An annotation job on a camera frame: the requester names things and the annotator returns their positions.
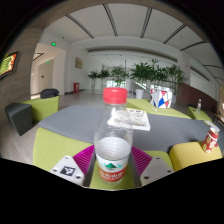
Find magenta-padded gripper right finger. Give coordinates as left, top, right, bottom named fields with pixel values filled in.
left=128, top=145, right=175, bottom=188

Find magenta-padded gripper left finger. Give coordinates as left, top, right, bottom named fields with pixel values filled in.
left=49, top=144, right=98, bottom=188

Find clear red-capped water bottle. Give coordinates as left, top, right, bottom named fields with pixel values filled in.
left=93, top=87, right=134, bottom=187

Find green upholstered seat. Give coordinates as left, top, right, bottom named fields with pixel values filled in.
left=32, top=126, right=174, bottom=191

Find grey seat with magazine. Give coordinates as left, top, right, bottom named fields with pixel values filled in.
left=38, top=104, right=224, bottom=154

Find green seat with black bag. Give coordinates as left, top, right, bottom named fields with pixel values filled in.
left=21, top=95, right=60, bottom=123

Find green ottoman with small bottle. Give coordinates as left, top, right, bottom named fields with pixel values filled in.
left=187, top=106, right=213, bottom=122

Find dark grey ottoman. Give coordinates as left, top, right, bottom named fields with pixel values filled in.
left=4, top=102, right=34, bottom=137

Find white cube with coloured triangles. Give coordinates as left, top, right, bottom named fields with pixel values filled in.
left=149, top=87, right=174, bottom=109

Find black bag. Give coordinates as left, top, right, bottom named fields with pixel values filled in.
left=39, top=88, right=60, bottom=99

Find brown reception counter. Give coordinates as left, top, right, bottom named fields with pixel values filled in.
left=175, top=83, right=218, bottom=113

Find row of potted green plants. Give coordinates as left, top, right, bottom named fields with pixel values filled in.
left=87, top=59, right=188, bottom=98

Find framed wall picture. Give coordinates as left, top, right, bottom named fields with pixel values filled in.
left=74, top=57, right=84, bottom=70

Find wall-mounted display screen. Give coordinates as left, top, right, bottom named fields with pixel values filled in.
left=0, top=51, right=20, bottom=80

